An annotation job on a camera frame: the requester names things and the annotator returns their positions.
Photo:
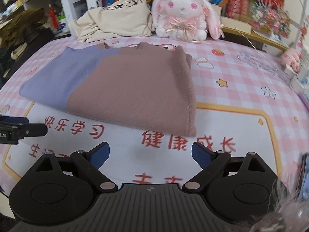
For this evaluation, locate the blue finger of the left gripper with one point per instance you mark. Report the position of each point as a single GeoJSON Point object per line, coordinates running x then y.
{"type": "Point", "coordinates": [14, 120]}
{"type": "Point", "coordinates": [31, 130]}

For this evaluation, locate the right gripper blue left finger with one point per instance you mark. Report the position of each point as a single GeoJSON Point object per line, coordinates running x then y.
{"type": "Point", "coordinates": [86, 166]}

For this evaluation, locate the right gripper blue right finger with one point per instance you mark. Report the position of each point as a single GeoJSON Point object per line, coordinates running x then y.
{"type": "Point", "coordinates": [212, 165]}

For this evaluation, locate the purple and mauve sweater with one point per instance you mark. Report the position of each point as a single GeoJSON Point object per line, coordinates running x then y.
{"type": "Point", "coordinates": [145, 87]}

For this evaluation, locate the pink checkered cartoon desk mat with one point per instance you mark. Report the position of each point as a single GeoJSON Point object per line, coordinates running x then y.
{"type": "Point", "coordinates": [243, 104]}

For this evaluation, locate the olive brown garment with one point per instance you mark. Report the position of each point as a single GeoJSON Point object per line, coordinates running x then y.
{"type": "Point", "coordinates": [14, 29]}

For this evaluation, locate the smartphone at mat edge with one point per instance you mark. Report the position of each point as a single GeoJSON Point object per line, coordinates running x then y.
{"type": "Point", "coordinates": [303, 184]}

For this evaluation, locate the white green tub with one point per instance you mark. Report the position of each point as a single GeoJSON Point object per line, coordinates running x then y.
{"type": "Point", "coordinates": [63, 24]}

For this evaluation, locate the red tassel ornament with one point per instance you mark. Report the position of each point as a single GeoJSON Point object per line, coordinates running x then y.
{"type": "Point", "coordinates": [53, 17]}

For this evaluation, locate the white charger plug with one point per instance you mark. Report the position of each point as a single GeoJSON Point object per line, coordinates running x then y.
{"type": "Point", "coordinates": [298, 81]}

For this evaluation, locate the small pink pig plush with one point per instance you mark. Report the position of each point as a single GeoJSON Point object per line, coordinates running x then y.
{"type": "Point", "coordinates": [292, 58]}

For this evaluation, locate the cream printed garment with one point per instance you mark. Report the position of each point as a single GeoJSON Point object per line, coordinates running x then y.
{"type": "Point", "coordinates": [124, 18]}

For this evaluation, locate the pink white bunny plush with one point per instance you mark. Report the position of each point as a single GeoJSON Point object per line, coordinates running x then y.
{"type": "Point", "coordinates": [187, 20]}

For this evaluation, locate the colourful bead decoration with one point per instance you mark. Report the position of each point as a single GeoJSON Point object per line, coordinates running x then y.
{"type": "Point", "coordinates": [270, 19]}

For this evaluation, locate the white bookshelf frame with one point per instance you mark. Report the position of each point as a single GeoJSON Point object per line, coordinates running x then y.
{"type": "Point", "coordinates": [65, 7]}

